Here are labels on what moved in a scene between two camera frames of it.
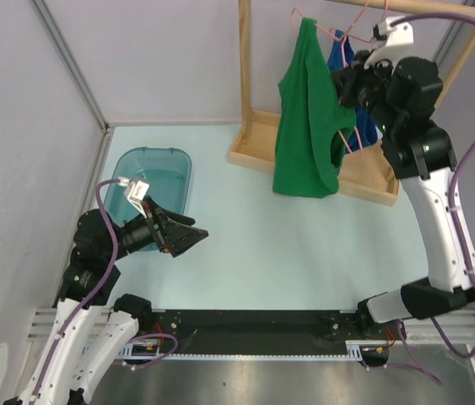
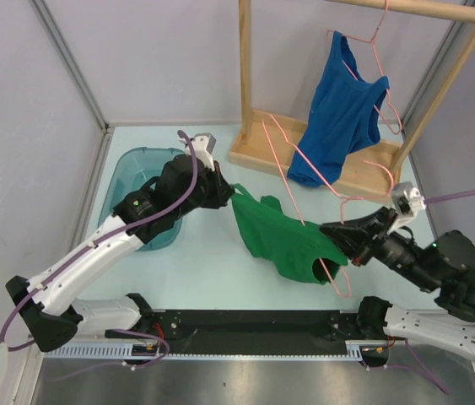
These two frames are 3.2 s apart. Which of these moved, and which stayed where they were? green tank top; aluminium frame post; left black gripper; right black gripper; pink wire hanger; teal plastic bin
Moved: right black gripper; green tank top; pink wire hanger; left black gripper
Stayed: aluminium frame post; teal plastic bin
